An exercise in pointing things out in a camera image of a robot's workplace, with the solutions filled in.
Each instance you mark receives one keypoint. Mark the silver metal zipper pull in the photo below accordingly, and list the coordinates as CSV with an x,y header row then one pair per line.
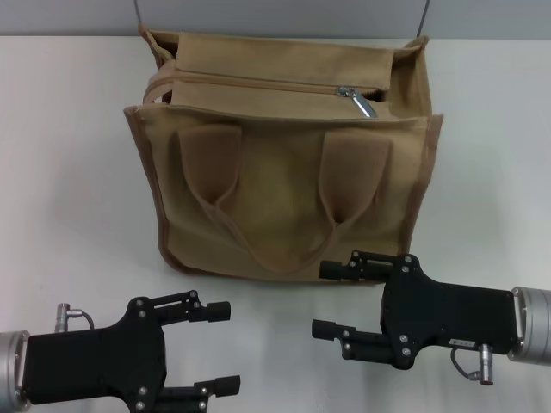
x,y
361,103

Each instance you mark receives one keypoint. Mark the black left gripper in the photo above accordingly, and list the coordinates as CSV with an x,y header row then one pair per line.
x,y
94,365

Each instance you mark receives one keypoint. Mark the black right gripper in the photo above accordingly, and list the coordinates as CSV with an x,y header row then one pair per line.
x,y
452,314

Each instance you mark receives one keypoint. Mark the khaki canvas food bag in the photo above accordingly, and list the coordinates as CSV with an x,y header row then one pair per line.
x,y
284,185

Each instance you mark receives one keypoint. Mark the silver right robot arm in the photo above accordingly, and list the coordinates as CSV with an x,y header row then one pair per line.
x,y
538,327

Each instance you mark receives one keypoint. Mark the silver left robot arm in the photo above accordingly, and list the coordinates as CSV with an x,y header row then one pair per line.
x,y
10,365

